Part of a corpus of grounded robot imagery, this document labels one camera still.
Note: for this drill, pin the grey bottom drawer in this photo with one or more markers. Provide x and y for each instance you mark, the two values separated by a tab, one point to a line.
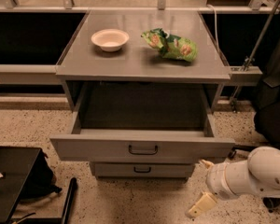
147	170

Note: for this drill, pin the green chip bag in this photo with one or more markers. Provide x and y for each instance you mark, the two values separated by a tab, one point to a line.
171	46

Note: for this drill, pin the black office chair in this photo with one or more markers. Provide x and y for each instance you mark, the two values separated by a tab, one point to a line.
267	104

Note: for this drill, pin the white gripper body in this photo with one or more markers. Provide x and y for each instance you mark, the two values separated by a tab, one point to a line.
216	178

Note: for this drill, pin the white paper bowl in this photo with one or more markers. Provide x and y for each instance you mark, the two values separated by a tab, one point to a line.
110	40

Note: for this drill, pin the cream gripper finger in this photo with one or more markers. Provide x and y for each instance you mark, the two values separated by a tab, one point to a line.
207	164
206	202

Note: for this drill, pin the black drawer handle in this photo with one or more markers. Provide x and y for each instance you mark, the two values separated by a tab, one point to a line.
143	151

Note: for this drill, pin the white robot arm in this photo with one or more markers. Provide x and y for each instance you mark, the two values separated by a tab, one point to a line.
258	175

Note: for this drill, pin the grey drawer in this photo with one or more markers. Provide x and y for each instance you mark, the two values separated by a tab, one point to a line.
147	170
135	122

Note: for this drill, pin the grey top drawer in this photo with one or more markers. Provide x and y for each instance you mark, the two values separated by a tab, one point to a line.
135	122

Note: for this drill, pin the black bag on floor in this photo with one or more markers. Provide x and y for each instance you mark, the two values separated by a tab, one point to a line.
40	182

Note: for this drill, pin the grey drawer cabinet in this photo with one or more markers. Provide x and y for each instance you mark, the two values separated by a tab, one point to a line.
136	61

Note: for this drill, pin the black bar on floor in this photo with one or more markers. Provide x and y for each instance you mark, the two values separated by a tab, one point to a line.
69	200

